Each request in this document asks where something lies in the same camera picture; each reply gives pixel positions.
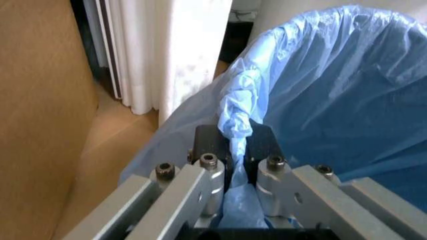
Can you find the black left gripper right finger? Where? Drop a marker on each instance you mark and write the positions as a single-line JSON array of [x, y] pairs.
[[300, 197]]

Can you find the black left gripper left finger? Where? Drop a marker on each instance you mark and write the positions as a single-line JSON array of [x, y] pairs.
[[173, 200]]

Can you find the blue plastic trash bag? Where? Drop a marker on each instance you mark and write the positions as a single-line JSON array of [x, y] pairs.
[[327, 95]]

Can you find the white curtain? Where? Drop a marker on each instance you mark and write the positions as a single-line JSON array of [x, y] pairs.
[[160, 55]]

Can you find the brown wooden cabinet panel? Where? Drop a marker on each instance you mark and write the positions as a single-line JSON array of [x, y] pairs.
[[40, 120]]

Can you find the dark furniture with white top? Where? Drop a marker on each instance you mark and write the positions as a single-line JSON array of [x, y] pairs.
[[237, 32]]

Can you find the dark sliding door frame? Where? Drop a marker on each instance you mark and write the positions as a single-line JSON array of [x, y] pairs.
[[96, 45]]

